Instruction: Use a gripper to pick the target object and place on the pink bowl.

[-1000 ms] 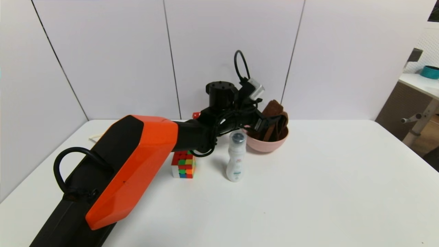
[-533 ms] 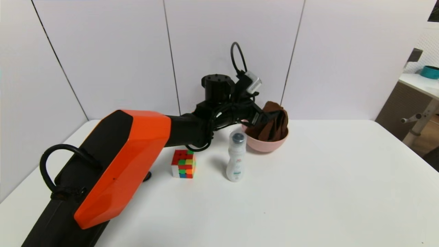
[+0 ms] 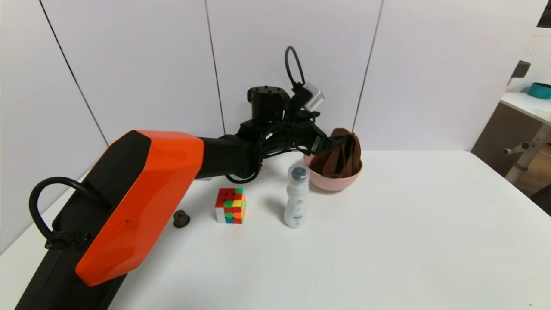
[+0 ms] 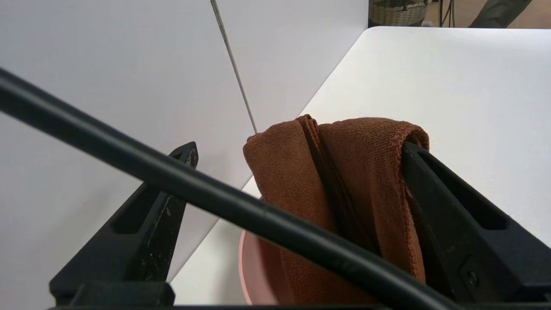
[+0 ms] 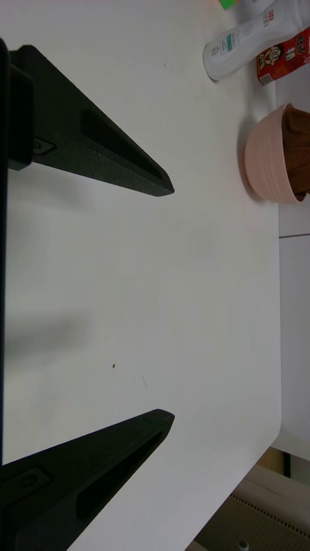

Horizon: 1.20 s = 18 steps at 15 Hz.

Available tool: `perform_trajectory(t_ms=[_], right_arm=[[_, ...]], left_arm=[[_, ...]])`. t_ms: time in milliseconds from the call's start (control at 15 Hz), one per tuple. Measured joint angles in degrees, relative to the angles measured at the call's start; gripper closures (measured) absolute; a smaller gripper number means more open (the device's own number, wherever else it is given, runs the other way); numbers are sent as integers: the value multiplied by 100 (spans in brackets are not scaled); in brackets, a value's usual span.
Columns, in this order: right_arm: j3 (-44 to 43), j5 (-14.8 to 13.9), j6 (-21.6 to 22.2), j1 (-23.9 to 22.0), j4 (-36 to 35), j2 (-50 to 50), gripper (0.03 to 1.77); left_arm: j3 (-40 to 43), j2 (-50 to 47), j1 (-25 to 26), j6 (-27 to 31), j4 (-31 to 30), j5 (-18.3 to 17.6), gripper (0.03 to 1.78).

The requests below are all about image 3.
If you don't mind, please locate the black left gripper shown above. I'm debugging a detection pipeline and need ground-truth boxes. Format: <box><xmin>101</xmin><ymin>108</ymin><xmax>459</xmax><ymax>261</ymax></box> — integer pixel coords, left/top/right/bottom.
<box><xmin>288</xmin><ymin>121</ymin><xmax>353</xmax><ymax>155</ymax></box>

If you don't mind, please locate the brown towel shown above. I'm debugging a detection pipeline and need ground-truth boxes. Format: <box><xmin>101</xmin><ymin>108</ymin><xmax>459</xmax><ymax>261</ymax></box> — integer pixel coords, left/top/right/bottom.
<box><xmin>309</xmin><ymin>128</ymin><xmax>362</xmax><ymax>179</ymax></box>

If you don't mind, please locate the pink bowl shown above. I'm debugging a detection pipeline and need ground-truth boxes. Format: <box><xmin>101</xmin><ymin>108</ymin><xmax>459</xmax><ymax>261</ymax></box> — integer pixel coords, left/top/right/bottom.
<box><xmin>303</xmin><ymin>153</ymin><xmax>363</xmax><ymax>192</ymax></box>

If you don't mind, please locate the teal bowl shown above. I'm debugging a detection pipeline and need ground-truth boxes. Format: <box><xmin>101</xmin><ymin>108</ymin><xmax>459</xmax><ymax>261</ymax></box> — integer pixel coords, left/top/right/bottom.
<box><xmin>527</xmin><ymin>83</ymin><xmax>551</xmax><ymax>101</ymax></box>

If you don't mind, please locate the white bottle clear cap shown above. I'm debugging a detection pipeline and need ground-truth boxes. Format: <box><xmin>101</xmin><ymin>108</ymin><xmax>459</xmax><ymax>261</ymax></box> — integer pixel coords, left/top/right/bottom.
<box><xmin>284</xmin><ymin>163</ymin><xmax>310</xmax><ymax>229</ymax></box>

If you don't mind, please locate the multicolour puzzle cube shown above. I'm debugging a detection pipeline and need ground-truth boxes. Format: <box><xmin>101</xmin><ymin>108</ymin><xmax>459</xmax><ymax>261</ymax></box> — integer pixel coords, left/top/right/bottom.
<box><xmin>215</xmin><ymin>187</ymin><xmax>247</xmax><ymax>224</ymax></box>

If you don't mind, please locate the brown perforated panel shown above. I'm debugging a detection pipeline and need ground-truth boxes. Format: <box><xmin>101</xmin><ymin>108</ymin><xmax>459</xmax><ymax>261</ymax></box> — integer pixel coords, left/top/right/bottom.
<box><xmin>469</xmin><ymin>103</ymin><xmax>541</xmax><ymax>178</ymax></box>

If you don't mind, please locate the grey desk leg with crank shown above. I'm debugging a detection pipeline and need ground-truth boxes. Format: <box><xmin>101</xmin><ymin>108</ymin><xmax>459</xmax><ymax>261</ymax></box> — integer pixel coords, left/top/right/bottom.
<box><xmin>501</xmin><ymin>125</ymin><xmax>551</xmax><ymax>186</ymax></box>

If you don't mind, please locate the white desk top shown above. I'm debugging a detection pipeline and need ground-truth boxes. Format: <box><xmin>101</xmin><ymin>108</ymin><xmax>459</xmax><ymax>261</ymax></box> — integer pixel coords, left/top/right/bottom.
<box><xmin>498</xmin><ymin>92</ymin><xmax>551</xmax><ymax>128</ymax></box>

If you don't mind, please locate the dark grey box on pegboard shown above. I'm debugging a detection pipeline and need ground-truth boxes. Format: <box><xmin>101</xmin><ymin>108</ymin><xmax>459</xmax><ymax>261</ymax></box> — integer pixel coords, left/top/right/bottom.
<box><xmin>512</xmin><ymin>61</ymin><xmax>531</xmax><ymax>79</ymax></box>

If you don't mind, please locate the white pegboard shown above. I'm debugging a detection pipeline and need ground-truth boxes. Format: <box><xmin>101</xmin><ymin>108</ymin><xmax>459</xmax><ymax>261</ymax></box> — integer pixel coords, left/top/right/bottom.
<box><xmin>505</xmin><ymin>29</ymin><xmax>551</xmax><ymax>93</ymax></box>

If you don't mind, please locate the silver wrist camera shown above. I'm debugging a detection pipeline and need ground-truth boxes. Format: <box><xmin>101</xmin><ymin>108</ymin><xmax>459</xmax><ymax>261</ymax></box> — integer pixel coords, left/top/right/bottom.
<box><xmin>300</xmin><ymin>84</ymin><xmax>325</xmax><ymax>113</ymax></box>

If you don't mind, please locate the black camera cable loop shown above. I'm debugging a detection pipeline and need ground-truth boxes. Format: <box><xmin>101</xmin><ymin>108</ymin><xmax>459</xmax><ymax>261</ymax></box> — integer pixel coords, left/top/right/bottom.
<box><xmin>284</xmin><ymin>46</ymin><xmax>306</xmax><ymax>89</ymax></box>

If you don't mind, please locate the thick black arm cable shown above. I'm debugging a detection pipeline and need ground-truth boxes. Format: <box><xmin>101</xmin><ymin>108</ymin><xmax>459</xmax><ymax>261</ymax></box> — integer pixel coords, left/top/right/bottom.
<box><xmin>29</xmin><ymin>177</ymin><xmax>108</xmax><ymax>251</ymax></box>

